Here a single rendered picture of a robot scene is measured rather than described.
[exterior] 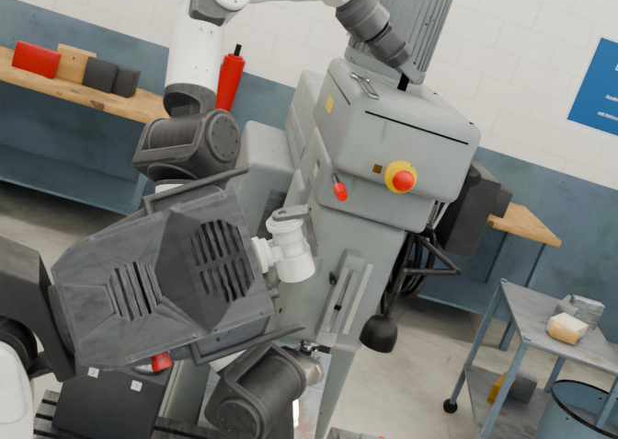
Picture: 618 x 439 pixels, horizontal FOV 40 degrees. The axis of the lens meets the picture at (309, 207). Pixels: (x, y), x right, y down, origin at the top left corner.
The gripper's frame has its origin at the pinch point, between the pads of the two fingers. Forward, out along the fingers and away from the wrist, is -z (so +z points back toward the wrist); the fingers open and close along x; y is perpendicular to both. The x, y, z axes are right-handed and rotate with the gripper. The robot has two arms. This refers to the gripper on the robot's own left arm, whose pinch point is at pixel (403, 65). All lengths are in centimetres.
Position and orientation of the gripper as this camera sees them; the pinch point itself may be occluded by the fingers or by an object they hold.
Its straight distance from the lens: 177.4
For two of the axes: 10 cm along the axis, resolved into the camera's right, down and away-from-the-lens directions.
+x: 3.0, 3.6, -8.8
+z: -6.2, -6.3, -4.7
